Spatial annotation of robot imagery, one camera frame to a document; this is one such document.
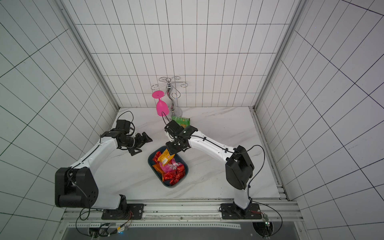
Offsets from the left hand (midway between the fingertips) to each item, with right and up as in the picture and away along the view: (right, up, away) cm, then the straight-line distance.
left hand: (146, 146), depth 85 cm
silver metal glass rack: (+14, +34, +11) cm, 38 cm away
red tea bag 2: (+17, -16, -3) cm, 23 cm away
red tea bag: (+5, -7, 0) cm, 9 cm away
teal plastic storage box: (+19, -7, 0) cm, 20 cm away
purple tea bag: (+14, -11, -4) cm, 18 cm away
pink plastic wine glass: (+7, +24, +10) cm, 27 cm away
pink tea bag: (+16, -11, -2) cm, 20 cm away
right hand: (+12, -2, -5) cm, 13 cm away
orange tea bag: (+7, -12, -2) cm, 14 cm away
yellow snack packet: (+12, -5, -6) cm, 15 cm away
